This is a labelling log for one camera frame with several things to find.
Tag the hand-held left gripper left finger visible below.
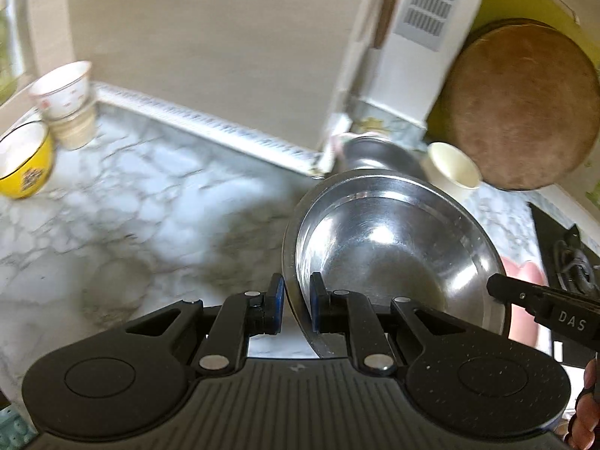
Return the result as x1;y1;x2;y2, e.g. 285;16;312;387
124;276;286;378

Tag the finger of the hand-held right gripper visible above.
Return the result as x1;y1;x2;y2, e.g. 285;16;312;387
486;272;550;311

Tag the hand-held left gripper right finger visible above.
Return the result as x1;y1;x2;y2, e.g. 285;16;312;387
309;272;463;378

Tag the pink bear-shaped plate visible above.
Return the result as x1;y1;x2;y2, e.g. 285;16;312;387
501;259;552;346

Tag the stainless steel bowl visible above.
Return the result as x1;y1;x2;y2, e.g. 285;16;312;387
281;171;510;360

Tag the cream bowl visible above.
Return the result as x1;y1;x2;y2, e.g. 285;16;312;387
421;141;483;198

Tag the pink pot with handle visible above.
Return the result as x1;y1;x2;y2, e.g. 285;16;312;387
330;132;425;185

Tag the person's right hand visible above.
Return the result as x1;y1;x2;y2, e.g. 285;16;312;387
564;360;600;450

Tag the gas burner with grate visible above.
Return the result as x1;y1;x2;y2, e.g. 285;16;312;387
552;225;600;291

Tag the black glass gas stove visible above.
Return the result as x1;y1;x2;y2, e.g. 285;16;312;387
527;201;600;294

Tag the round wooden cutting board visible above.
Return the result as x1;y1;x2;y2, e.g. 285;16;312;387
442;18;599;192

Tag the yellow sponge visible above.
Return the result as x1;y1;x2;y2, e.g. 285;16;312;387
355;116;391;135

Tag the beige cup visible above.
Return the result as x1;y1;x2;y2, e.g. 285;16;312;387
46;97;99;151

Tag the yellow bowl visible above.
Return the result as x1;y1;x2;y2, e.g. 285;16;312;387
0;120;55;200

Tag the teal mat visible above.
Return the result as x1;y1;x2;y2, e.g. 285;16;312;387
0;402;39;450

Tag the grey vent grille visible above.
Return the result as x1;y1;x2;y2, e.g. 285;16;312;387
392;0;463;52

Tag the white patterned cup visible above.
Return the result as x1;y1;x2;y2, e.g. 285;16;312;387
28;60;93;121

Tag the cleaver with wooden handle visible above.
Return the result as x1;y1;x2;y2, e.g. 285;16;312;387
368;0;404;53

